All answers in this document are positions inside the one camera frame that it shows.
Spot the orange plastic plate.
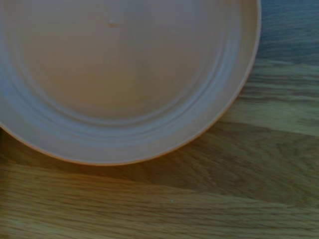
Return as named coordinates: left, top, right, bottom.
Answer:
left=0, top=0, right=262, bottom=167

